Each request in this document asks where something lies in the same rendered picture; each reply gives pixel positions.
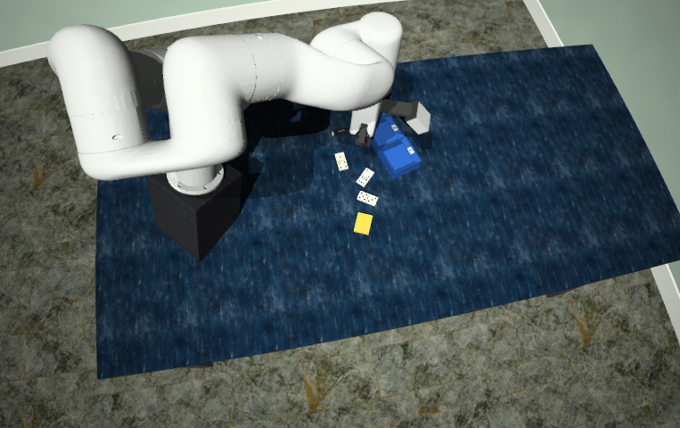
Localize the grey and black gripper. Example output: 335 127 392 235
349 97 383 147

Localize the yellow sticky note pad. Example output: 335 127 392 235
354 212 373 235

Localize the blue rack of bins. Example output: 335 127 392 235
371 112 422 180

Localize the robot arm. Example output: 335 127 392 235
47 12 403 195

